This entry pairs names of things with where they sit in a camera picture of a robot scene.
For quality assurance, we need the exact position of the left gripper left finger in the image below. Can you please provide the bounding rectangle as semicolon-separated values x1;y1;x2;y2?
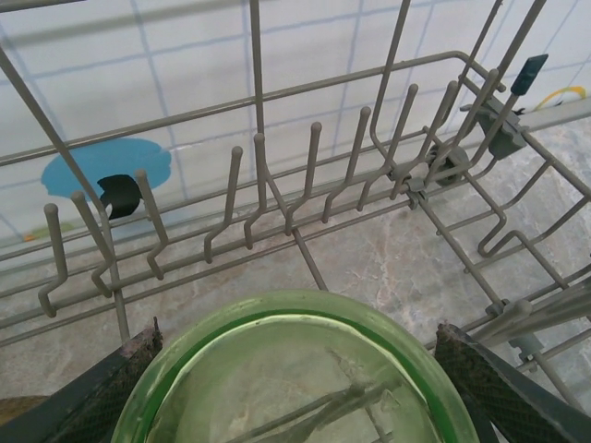
0;316;165;443

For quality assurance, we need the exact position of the translucent green glass cup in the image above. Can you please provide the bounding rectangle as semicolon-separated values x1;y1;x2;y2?
109;289;481;443

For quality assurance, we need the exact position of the blue blob black fin sticker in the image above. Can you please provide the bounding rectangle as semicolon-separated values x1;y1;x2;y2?
41;137;173;218

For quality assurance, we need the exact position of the grey wire dish rack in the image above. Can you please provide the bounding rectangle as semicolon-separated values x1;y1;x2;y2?
0;0;591;443

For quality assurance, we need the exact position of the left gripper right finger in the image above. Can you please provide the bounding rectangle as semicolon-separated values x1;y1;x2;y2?
435;322;591;443

